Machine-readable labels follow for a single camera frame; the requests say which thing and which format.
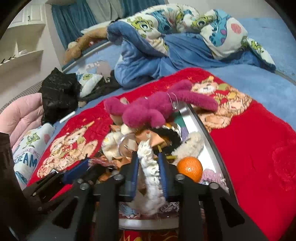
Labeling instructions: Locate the white stick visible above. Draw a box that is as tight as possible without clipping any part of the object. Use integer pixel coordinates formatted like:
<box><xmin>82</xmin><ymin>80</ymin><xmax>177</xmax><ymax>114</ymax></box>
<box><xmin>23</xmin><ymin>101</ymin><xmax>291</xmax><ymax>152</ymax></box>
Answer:
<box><xmin>59</xmin><ymin>111</ymin><xmax>76</xmax><ymax>124</ymax></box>

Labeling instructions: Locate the white frilly scrunchie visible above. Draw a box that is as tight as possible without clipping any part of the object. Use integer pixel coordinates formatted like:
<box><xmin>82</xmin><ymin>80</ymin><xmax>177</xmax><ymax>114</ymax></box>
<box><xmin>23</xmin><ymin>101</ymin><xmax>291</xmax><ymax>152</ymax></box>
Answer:
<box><xmin>134</xmin><ymin>139</ymin><xmax>170</xmax><ymax>216</ymax></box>

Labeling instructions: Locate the white shelf unit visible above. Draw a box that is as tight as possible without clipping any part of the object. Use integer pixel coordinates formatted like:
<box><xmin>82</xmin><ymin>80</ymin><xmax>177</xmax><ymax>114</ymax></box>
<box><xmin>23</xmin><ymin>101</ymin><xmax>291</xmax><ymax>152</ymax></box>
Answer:
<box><xmin>0</xmin><ymin>3</ymin><xmax>47</xmax><ymax>75</ymax></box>

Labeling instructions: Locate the small cartoon printed pillow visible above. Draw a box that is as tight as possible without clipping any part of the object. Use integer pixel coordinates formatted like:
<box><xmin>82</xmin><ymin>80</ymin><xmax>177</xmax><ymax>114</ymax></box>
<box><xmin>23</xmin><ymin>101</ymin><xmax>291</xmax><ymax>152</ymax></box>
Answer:
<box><xmin>76</xmin><ymin>73</ymin><xmax>103</xmax><ymax>98</ymax></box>

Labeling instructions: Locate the blue cartoon printed quilt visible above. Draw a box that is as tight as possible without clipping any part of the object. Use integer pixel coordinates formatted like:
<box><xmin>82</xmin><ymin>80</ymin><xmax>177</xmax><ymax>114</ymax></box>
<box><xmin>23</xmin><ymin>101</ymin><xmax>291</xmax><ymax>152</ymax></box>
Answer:
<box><xmin>81</xmin><ymin>5</ymin><xmax>277</xmax><ymax>90</ymax></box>

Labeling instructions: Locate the blue bed sheet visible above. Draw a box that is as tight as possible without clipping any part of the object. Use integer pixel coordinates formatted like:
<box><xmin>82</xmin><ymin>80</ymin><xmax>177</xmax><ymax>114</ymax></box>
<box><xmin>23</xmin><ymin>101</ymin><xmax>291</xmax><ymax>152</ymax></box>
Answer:
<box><xmin>53</xmin><ymin>17</ymin><xmax>296</xmax><ymax>130</ymax></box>

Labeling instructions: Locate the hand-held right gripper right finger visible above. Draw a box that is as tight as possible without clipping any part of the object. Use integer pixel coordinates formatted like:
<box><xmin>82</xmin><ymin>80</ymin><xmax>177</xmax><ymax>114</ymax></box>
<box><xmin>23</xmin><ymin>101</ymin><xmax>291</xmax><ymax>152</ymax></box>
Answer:
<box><xmin>158</xmin><ymin>152</ymin><xmax>246</xmax><ymax>241</ymax></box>

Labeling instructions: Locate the dark jacket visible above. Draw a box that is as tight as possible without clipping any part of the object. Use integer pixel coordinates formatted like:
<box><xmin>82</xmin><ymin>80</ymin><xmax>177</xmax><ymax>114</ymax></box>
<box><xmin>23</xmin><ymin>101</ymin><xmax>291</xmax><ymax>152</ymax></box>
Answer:
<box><xmin>77</xmin><ymin>71</ymin><xmax>122</xmax><ymax>103</ymax></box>

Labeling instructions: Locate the silver metal tray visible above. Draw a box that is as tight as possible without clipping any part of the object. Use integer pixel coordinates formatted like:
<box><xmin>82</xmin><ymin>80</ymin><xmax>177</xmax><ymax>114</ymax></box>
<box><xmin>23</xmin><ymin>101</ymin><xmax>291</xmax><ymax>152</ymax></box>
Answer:
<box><xmin>97</xmin><ymin>102</ymin><xmax>235</xmax><ymax>231</ymax></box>

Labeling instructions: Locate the pink puffer jacket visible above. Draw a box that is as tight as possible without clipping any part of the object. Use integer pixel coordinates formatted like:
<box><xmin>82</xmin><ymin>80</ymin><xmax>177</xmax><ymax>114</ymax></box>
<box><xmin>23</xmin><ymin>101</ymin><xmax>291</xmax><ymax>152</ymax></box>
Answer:
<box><xmin>0</xmin><ymin>93</ymin><xmax>44</xmax><ymax>149</ymax></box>

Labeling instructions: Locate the orange tangerine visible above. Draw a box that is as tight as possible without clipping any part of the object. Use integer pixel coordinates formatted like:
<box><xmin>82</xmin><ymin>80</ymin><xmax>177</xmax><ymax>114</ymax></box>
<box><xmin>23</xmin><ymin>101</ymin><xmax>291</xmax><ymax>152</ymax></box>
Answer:
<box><xmin>177</xmin><ymin>157</ymin><xmax>203</xmax><ymax>183</ymax></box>

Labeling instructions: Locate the black puffer jacket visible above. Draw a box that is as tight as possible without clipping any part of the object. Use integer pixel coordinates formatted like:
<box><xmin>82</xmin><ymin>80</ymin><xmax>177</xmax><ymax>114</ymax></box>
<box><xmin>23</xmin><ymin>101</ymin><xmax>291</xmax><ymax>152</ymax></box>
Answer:
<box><xmin>38</xmin><ymin>68</ymin><xmax>81</xmax><ymax>124</ymax></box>

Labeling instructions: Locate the cream plush toy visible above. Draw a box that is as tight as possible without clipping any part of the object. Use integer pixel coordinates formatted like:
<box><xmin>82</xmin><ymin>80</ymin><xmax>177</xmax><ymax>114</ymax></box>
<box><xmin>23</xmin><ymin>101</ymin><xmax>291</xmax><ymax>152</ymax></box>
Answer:
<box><xmin>172</xmin><ymin>132</ymin><xmax>205</xmax><ymax>160</ymax></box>

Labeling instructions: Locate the blue curtain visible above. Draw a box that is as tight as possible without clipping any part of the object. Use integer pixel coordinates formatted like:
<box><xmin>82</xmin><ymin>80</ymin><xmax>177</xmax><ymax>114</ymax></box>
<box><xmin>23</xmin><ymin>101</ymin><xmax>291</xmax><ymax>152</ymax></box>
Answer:
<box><xmin>51</xmin><ymin>0</ymin><xmax>167</xmax><ymax>49</ymax></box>

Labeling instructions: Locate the brown plush teddy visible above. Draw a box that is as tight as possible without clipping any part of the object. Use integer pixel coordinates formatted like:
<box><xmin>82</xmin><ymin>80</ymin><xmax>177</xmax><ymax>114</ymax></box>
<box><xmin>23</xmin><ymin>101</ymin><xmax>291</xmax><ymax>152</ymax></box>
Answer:
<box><xmin>64</xmin><ymin>28</ymin><xmax>109</xmax><ymax>64</ymax></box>

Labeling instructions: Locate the cream fluffy toy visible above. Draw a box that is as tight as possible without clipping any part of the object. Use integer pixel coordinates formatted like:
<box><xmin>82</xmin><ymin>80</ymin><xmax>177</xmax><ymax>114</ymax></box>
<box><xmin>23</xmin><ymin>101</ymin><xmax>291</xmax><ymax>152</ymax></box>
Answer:
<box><xmin>102</xmin><ymin>124</ymin><xmax>139</xmax><ymax>160</ymax></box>

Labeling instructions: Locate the green packet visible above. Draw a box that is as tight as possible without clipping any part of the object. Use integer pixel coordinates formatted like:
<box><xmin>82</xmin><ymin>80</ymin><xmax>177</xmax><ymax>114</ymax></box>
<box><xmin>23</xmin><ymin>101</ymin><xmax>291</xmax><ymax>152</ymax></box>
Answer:
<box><xmin>173</xmin><ymin>112</ymin><xmax>186</xmax><ymax>127</ymax></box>

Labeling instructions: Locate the magenta plush bear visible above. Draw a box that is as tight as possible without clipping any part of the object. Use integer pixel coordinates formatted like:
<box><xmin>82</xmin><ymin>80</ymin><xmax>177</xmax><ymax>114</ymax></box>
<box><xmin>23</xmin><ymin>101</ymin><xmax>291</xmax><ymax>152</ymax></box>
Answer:
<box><xmin>104</xmin><ymin>80</ymin><xmax>219</xmax><ymax>128</ymax></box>

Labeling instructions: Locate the red bear printed blanket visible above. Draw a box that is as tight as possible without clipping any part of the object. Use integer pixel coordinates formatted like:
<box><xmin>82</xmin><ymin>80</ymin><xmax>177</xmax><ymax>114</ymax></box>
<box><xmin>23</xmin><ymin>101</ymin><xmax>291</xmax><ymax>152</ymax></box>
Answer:
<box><xmin>26</xmin><ymin>67</ymin><xmax>296</xmax><ymax>241</ymax></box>

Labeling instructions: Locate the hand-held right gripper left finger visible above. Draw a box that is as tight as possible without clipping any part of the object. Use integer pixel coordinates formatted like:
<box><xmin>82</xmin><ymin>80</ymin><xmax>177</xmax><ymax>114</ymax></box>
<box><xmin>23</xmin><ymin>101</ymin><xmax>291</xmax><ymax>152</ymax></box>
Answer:
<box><xmin>52</xmin><ymin>152</ymin><xmax>140</xmax><ymax>241</ymax></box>

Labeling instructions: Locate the lettered cartoon printed pillow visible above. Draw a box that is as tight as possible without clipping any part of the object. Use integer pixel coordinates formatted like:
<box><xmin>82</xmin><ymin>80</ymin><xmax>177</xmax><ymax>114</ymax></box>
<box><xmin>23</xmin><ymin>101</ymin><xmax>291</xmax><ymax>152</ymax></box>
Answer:
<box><xmin>10</xmin><ymin>123</ymin><xmax>56</xmax><ymax>189</ymax></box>

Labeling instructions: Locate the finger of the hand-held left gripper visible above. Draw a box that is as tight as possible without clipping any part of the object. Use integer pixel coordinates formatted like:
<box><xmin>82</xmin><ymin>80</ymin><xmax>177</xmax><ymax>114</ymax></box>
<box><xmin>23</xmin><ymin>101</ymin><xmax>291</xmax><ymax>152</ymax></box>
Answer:
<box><xmin>23</xmin><ymin>159</ymin><xmax>104</xmax><ymax>210</ymax></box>

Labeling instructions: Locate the silver bed rim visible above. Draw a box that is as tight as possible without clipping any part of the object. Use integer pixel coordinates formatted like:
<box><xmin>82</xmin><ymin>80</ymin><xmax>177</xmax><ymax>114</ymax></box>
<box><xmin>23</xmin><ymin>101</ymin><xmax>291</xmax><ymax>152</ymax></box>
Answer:
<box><xmin>62</xmin><ymin>40</ymin><xmax>111</xmax><ymax>71</ymax></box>

